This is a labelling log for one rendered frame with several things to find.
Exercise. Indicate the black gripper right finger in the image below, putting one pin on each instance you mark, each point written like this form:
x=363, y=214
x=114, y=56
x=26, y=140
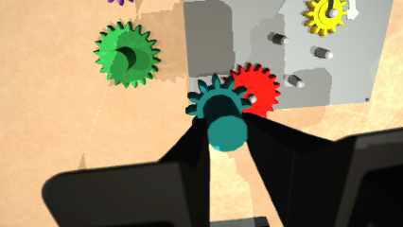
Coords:
x=313, y=181

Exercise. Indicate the purple gear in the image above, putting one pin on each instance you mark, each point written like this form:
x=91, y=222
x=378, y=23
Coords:
x=120, y=2

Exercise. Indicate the red gear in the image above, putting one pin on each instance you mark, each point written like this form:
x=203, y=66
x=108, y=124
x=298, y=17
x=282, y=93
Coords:
x=259, y=83

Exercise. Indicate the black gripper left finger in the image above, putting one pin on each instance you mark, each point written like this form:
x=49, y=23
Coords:
x=176, y=188

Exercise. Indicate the teal gear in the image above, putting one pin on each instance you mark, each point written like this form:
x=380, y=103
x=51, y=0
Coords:
x=221, y=106

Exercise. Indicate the yellow gear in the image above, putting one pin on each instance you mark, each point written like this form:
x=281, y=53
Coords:
x=317, y=18

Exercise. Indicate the green gear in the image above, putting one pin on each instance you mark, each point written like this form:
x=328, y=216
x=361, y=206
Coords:
x=127, y=55

